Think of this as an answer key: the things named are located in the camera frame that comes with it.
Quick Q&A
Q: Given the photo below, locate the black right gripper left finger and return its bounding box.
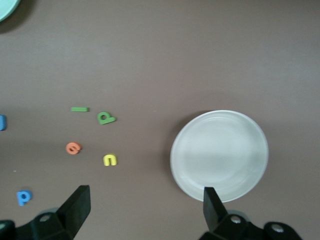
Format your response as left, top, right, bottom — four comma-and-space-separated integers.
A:
0, 185, 91, 240

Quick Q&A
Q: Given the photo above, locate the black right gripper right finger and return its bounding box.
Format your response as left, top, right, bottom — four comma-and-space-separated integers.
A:
198, 186, 304, 240

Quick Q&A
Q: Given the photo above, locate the yellow letter n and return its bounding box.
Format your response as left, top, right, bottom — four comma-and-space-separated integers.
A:
103, 153, 118, 167

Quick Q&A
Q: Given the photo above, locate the orange letter e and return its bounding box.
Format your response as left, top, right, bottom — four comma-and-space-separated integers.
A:
65, 141, 82, 156

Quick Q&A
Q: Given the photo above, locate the green letter p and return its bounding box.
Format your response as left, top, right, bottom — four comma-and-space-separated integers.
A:
96, 110, 117, 126

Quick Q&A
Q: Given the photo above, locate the blue letter p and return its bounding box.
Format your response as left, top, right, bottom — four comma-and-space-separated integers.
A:
16, 189, 33, 207

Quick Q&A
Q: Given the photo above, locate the beige plate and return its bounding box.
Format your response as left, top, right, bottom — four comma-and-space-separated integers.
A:
169, 109, 270, 204

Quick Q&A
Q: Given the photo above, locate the brown table cover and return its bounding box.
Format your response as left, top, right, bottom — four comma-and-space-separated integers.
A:
0, 0, 320, 240

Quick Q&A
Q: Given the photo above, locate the green plate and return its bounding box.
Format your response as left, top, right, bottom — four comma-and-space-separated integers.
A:
0, 0, 21, 23

